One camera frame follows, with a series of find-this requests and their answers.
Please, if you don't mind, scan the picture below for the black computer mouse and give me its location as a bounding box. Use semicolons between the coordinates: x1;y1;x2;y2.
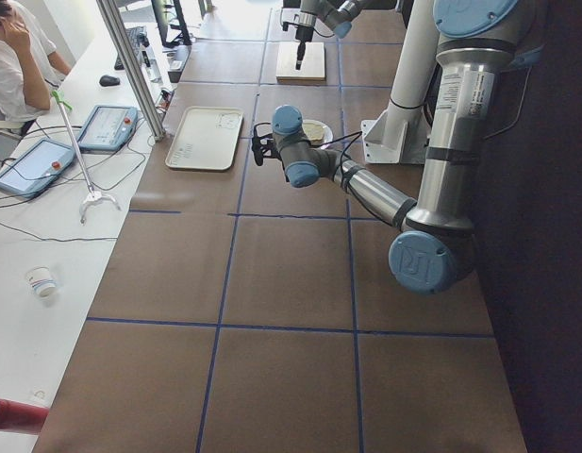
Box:
99;75;120;87

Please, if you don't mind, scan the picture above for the far blue teach pendant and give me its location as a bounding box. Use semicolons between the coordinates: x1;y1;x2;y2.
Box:
77;105;139;154

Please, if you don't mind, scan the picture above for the bread slice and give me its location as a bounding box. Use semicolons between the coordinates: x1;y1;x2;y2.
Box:
302;121;326;144

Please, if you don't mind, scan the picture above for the aluminium frame post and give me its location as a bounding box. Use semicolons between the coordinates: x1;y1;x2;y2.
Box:
96;0;166;143

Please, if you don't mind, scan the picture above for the black monitor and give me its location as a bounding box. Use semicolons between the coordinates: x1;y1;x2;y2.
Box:
151;0;191;48

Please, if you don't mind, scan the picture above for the wooden cutting board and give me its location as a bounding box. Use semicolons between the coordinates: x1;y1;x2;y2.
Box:
275;42;326;83

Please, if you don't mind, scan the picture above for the person in white shirt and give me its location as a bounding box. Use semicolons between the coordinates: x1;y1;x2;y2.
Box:
0;1;71;123

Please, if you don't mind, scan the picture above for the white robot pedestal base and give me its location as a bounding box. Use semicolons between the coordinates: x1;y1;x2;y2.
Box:
361;0;440;164

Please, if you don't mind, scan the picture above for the cream bear serving tray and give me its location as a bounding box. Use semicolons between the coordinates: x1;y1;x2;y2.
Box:
165;106;243;172

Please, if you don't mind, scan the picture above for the white round plate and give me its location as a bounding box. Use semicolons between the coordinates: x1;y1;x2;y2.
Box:
303;119;333;149

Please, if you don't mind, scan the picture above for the paper cup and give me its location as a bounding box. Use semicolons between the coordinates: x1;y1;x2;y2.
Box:
25;266;57;297

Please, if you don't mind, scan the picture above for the red cylinder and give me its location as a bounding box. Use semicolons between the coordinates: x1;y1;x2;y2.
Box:
0;398;49;434

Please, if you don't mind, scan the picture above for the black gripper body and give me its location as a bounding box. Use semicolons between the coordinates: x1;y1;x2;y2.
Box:
295;25;312;42

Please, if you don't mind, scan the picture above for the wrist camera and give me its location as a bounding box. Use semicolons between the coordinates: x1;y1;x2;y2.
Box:
279;8;299;32
251;122;280;166

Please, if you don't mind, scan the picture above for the blue teach pendant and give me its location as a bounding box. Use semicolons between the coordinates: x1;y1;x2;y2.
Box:
77;105;139;154
0;138;75;198

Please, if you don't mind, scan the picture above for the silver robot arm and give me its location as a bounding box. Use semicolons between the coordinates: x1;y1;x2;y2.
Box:
295;0;372;70
271;1;547;294

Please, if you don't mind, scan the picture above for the black keyboard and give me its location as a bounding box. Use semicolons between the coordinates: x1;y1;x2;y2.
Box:
125;25;147;63

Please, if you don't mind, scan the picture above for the near blue teach pendant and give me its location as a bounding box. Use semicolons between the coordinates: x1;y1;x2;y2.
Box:
0;138;75;198

